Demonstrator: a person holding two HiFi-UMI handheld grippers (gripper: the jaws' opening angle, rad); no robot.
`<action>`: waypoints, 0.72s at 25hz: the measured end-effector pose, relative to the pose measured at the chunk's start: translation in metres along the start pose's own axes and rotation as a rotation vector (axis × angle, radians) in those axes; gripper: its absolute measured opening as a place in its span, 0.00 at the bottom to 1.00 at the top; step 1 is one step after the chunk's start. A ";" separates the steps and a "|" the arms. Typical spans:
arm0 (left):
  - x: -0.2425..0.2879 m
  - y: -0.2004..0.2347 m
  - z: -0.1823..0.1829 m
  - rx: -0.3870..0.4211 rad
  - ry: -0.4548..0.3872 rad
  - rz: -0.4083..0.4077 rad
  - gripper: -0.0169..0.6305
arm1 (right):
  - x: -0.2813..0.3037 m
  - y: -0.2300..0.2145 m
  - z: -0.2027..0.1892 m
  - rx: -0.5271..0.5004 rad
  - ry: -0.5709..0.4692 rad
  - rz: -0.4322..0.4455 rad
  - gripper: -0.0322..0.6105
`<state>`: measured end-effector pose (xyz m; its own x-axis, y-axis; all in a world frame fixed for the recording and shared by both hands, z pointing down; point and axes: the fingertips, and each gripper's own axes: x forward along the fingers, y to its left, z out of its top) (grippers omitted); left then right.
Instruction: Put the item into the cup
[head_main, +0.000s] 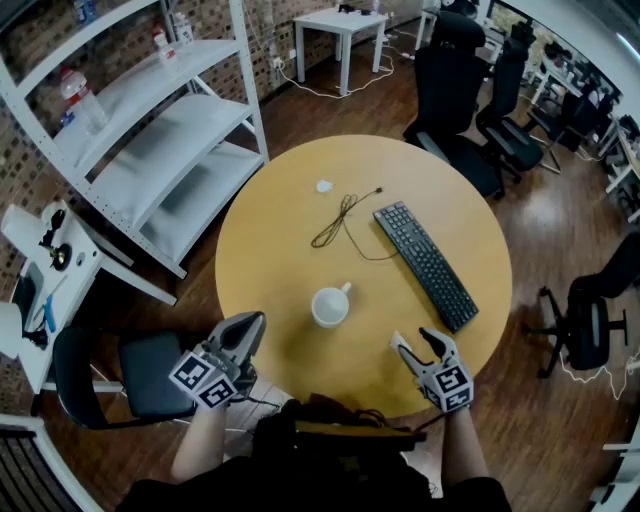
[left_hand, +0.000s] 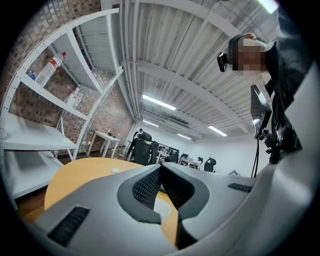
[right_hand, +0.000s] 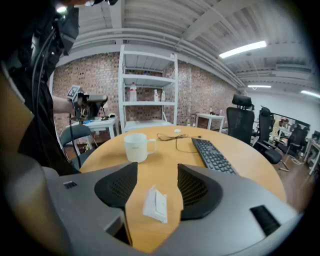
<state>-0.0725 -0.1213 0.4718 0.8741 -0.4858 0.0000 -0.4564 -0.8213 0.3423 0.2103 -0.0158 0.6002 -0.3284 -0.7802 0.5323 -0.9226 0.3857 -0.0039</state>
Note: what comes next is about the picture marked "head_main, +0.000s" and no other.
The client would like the black round tool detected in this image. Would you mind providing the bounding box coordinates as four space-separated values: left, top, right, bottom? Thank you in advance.
48 241 74 273

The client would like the black seat metal chair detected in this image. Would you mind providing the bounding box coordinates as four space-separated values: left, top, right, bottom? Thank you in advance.
51 326 202 432

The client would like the brown cable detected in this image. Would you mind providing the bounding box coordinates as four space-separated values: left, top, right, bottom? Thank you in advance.
310 186 400 263

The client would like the black swivel chair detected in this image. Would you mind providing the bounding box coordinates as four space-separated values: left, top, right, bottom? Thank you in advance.
521 233 640 381

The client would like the white cluttered desk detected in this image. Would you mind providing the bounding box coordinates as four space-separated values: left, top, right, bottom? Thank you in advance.
529 29 640 224

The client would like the tall black office chair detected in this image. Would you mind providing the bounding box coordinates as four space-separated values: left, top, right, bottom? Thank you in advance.
402 9 507 201

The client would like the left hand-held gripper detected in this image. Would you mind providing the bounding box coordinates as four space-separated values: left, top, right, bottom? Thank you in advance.
168 311 268 412

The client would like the white metal shelf rack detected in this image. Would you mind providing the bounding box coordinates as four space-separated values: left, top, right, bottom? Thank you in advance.
0 0 271 307

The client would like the clear bottle red label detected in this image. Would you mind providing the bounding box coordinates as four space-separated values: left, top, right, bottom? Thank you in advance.
151 23 185 77

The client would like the clear bottle red cap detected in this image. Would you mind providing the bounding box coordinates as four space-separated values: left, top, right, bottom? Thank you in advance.
59 66 110 137

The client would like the white floor cable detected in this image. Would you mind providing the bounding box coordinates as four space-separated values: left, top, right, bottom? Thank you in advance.
271 27 417 100

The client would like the clear bottle white label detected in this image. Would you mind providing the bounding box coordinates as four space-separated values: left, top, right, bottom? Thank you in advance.
171 11 196 47

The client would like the person's left forearm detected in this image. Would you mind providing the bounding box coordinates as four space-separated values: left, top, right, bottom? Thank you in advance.
169 405 232 485

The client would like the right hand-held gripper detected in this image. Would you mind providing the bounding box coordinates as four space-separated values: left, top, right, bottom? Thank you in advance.
396 326 475 414

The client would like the small white square table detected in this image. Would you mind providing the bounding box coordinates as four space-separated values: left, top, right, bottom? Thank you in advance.
291 6 391 98

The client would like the white side desk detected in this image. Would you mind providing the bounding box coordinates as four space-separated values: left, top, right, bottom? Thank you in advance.
0 199 179 397

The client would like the black keyboard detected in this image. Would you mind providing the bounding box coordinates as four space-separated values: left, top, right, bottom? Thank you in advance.
372 200 480 335

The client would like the black mesh office chair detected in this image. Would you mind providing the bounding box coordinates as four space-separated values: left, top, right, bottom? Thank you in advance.
474 22 547 187

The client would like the white cup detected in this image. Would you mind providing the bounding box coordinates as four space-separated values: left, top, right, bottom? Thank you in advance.
310 281 353 330

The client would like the person's right forearm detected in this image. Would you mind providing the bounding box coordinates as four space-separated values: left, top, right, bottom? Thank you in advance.
438 405 491 494

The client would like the person's black clothing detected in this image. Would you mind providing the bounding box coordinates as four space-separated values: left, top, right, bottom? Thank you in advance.
114 392 513 512

